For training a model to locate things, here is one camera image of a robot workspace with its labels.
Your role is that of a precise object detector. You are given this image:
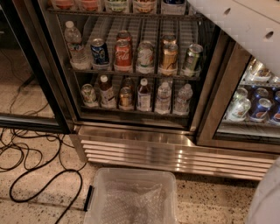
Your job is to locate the clear water bottle bottom middle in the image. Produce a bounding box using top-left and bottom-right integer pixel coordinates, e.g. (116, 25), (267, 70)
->
(155, 81), (172, 115)

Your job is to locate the brown tea bottle white cap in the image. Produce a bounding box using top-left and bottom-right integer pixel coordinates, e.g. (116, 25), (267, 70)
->
(99, 74), (116, 109)

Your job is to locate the gold soda can front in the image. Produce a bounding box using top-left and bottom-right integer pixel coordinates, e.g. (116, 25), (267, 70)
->
(159, 44), (179, 75)

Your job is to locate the blue pepsi can right compartment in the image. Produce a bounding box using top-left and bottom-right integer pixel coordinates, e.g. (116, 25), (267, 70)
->
(248, 98), (272, 122)

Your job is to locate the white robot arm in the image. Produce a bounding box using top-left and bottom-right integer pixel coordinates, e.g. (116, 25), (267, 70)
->
(192, 0), (280, 224)

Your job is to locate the dark bottle behind gold can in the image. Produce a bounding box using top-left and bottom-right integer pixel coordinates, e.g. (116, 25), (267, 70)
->
(122, 77), (135, 91)

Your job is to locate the open fridge glass door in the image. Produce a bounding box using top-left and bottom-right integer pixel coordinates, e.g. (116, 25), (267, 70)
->
(0, 0), (73, 134)

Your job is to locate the white green can bottom shelf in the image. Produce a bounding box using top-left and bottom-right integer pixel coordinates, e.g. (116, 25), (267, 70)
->
(81, 84), (98, 108)

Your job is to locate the red cola can behind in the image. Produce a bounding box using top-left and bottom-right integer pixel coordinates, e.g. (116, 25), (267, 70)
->
(116, 30), (132, 45)

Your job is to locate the green can top shelf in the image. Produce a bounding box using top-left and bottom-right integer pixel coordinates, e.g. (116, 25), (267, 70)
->
(104, 0), (129, 13)

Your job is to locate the blue pepsi can middle shelf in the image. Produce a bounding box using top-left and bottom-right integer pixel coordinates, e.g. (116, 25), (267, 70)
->
(90, 38), (109, 70)

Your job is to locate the gold soda can behind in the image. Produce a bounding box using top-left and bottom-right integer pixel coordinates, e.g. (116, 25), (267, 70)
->
(161, 34), (177, 46)

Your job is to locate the clear plastic storage bin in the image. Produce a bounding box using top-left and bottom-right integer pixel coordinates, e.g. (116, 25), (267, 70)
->
(83, 168), (179, 224)

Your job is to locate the clear water bottle middle shelf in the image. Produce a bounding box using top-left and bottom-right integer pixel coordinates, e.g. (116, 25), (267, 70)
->
(64, 21), (90, 70)

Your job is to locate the orange yellow can top shelf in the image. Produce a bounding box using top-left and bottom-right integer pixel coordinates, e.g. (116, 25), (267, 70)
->
(133, 0), (157, 14)

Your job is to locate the stainless steel glass-door fridge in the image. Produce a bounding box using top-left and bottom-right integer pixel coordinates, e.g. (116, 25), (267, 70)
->
(11, 0), (280, 184)

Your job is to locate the clear water bottle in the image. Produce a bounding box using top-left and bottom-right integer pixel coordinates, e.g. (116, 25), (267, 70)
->
(155, 81), (172, 115)
(173, 84), (193, 116)

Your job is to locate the gold soda can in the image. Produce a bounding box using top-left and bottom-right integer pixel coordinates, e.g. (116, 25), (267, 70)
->
(161, 34), (177, 46)
(159, 44), (179, 75)

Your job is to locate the purple juice bottle white cap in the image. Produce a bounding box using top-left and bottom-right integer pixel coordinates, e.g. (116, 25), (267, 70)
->
(136, 78), (151, 111)

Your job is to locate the clear water bottle bottom right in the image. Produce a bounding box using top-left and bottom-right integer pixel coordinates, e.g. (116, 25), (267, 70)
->
(173, 84), (193, 116)

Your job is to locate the orange can top shelf left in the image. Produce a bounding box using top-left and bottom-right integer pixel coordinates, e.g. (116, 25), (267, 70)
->
(52, 0), (76, 10)

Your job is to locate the blue pepsi can far right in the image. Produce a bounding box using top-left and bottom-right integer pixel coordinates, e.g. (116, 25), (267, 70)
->
(269, 103), (280, 125)

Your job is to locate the red coca-cola can front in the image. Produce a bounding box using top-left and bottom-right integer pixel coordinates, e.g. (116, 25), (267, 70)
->
(114, 39), (132, 72)

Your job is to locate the red can top shelf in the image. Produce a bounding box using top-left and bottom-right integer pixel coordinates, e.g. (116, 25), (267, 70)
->
(78, 0), (103, 12)

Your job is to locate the gold can bottom shelf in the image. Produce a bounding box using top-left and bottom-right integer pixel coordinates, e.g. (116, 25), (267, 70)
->
(119, 87), (134, 110)

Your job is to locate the bubble wrap sheet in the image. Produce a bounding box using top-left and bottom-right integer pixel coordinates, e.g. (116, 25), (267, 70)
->
(100, 180), (165, 224)

